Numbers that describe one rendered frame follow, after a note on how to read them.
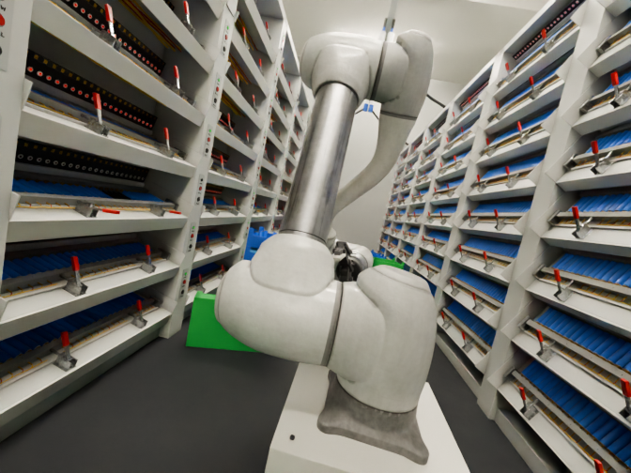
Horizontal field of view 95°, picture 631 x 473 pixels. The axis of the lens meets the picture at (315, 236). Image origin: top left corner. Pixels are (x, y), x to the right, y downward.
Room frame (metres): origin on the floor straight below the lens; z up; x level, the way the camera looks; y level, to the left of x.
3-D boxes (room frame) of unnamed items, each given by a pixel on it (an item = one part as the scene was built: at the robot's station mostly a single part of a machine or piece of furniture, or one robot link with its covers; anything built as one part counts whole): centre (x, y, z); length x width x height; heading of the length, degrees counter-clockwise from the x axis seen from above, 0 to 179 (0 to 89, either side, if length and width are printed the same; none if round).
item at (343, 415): (0.54, -0.17, 0.30); 0.22 x 0.18 x 0.06; 171
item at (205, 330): (1.15, 0.27, 0.10); 0.30 x 0.08 x 0.20; 104
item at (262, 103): (1.85, 0.54, 0.85); 0.20 x 0.09 x 1.71; 86
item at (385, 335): (0.52, -0.16, 0.44); 0.18 x 0.16 x 0.22; 87
